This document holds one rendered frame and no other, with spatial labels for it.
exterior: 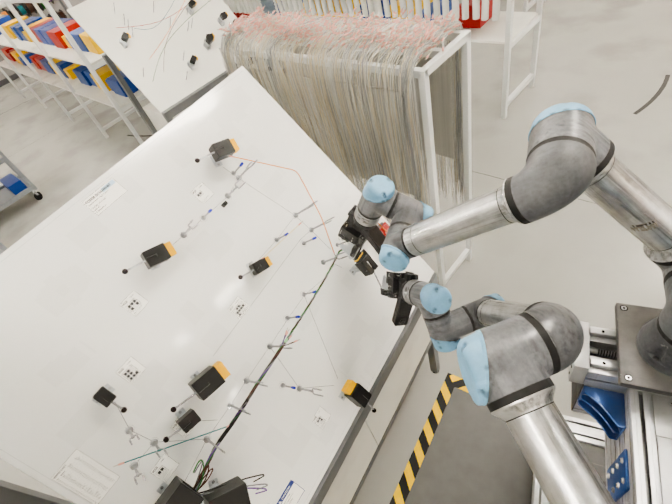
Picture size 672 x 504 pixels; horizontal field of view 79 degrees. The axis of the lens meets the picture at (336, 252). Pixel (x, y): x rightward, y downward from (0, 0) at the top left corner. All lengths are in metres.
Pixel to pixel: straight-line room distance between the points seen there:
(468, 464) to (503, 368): 1.51
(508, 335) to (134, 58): 3.74
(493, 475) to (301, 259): 1.40
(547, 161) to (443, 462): 1.69
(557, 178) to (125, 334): 1.01
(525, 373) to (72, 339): 0.97
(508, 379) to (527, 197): 0.32
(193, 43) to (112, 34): 0.63
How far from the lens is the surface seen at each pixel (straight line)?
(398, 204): 1.07
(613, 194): 0.98
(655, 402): 1.26
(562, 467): 0.77
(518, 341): 0.76
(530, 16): 4.22
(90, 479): 1.19
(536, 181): 0.81
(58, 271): 1.17
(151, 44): 4.16
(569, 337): 0.80
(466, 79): 2.04
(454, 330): 1.15
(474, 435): 2.27
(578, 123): 0.90
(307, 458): 1.34
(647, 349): 1.18
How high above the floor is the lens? 2.16
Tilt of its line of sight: 45 degrees down
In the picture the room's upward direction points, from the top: 20 degrees counter-clockwise
